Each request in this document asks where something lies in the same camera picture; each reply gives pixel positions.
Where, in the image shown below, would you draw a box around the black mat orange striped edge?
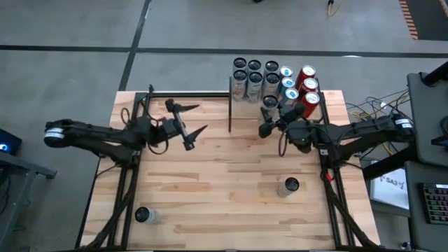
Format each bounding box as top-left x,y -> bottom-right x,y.
398,0 -> 448,41

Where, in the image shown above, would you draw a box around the black computer blue light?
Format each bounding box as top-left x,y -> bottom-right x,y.
0,127 -> 23,157

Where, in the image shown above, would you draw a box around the grey metal stand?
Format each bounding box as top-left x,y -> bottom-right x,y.
0,150 -> 57,252

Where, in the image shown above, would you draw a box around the silver blue energy drink can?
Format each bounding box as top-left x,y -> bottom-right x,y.
279,87 -> 300,106
278,76 -> 296,90

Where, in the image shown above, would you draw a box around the white paper sign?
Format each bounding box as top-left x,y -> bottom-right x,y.
369,169 -> 410,211

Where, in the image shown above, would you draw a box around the yellow cable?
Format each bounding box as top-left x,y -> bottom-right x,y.
326,0 -> 346,18

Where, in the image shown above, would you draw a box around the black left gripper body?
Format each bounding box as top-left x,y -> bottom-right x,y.
159,98 -> 196,152

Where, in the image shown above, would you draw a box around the Celsius Peach Vibe can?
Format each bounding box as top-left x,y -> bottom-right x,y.
276,177 -> 300,200
232,69 -> 249,102

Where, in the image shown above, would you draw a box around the grey desk top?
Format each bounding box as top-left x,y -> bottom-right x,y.
407,71 -> 448,167

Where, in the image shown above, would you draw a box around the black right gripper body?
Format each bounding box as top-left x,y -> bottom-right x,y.
258,102 -> 307,139

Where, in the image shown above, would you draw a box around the black backlit keyboard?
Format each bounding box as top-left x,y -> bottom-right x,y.
418,181 -> 448,225

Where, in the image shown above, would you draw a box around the grey desk with keyboard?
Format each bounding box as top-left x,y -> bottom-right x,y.
405,161 -> 448,252

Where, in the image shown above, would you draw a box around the black bar on desk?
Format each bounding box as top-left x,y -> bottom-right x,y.
421,61 -> 448,88

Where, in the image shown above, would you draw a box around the wooden shelf black legs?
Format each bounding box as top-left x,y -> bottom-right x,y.
228,76 -> 322,133

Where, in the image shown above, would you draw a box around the Celsius Arctic Vibe can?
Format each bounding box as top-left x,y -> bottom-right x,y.
134,206 -> 162,225
246,71 -> 264,104
246,59 -> 263,73

